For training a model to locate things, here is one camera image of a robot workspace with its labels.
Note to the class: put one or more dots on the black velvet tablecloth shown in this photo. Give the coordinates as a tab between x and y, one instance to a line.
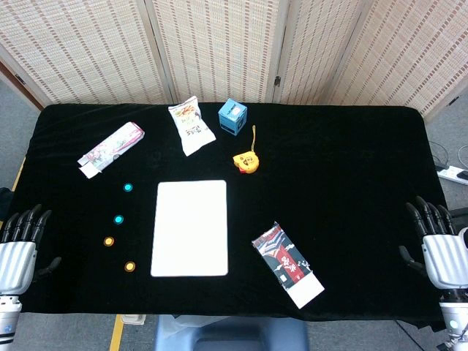
329	183

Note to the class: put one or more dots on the white snack bag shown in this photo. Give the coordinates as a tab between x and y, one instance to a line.
192	128

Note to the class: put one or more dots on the yellow tape measure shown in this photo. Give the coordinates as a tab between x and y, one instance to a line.
246	161

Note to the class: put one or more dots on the white power strip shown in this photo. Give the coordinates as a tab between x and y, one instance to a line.
453	172

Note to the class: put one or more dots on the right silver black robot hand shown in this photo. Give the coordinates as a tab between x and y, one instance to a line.
446	256

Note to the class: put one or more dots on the white magnetic board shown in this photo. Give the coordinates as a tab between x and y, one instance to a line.
190	234

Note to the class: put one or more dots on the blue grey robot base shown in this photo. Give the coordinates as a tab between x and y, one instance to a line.
175	336

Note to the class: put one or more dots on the pink floral long box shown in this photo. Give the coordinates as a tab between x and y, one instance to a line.
113	146

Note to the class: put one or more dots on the white table foot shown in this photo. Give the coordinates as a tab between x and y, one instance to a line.
133	319

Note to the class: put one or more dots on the black screen hinge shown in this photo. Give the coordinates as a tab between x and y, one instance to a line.
20	79
276	81

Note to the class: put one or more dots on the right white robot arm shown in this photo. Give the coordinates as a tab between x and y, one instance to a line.
453	314

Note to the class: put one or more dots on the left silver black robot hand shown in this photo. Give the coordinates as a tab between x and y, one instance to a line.
18	252

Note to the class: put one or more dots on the cyan disc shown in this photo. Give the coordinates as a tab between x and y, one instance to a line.
127	187
118	219

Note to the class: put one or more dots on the woven folding screen panel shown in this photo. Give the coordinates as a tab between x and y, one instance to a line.
409	47
73	47
314	55
219	47

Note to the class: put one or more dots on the black red printed box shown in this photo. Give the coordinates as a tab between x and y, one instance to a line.
285	263

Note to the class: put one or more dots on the blue cube carton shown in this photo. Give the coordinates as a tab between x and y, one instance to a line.
232	115

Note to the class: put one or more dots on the orange disc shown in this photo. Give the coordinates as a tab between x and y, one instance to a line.
108	241
129	266

